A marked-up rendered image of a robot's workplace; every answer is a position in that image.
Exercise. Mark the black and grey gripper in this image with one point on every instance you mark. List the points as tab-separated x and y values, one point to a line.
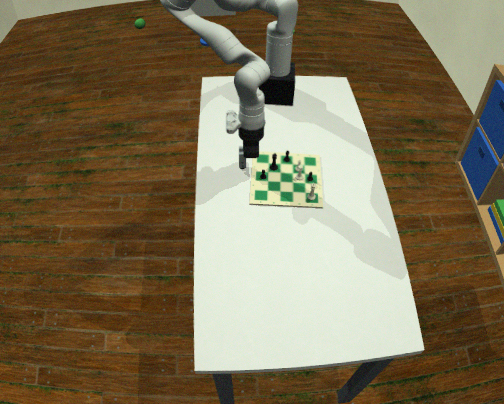
250	130

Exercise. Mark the green and cream chessboard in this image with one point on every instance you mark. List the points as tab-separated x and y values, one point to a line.
281	188

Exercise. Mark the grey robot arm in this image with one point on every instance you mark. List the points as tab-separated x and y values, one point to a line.
255	70

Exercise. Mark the white chess piece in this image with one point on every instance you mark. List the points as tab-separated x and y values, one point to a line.
312	196
299	176

